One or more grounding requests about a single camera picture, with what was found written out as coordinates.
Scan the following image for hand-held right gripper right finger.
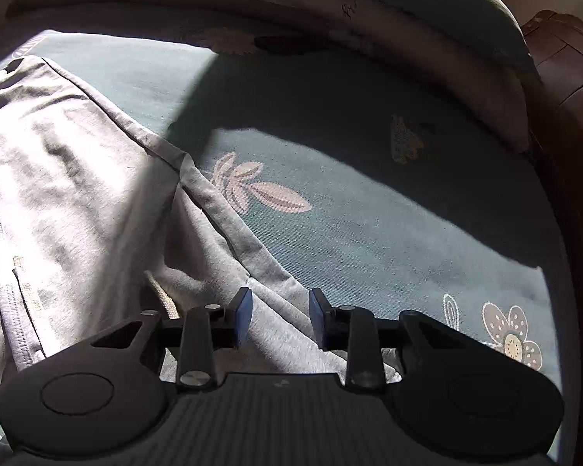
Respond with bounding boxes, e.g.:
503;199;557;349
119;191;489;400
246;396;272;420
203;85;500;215
309;288;472;391

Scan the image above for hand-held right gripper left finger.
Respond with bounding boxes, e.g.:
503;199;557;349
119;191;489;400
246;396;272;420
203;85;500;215
91;287;253;391

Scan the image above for grey drawstring sweatpants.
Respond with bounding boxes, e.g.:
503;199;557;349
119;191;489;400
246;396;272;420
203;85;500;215
0;56;404;466

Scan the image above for teal floral bed sheet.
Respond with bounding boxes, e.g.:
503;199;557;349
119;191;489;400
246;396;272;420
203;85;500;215
0;5;567;466

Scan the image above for folded pink floral quilt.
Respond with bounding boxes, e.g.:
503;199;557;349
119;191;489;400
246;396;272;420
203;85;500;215
0;0;531;152

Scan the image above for wooden bed headboard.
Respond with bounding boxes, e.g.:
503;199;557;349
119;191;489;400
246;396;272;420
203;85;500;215
519;10;583;466

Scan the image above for teal pillow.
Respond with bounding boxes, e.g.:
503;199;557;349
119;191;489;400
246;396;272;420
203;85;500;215
296;0;536;70

